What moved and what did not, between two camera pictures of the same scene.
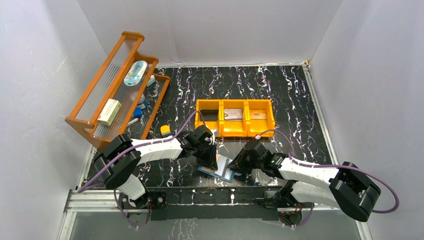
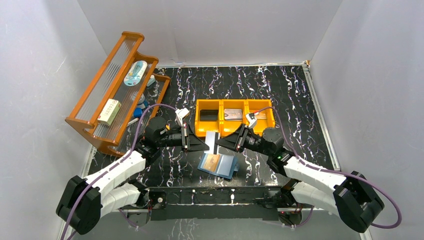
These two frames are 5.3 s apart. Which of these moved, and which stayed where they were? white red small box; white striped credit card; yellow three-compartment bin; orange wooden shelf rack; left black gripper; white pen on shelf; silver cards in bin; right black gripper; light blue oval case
Moved: white striped credit card; left black gripper; right black gripper
Stayed: yellow three-compartment bin; white pen on shelf; white red small box; orange wooden shelf rack; light blue oval case; silver cards in bin
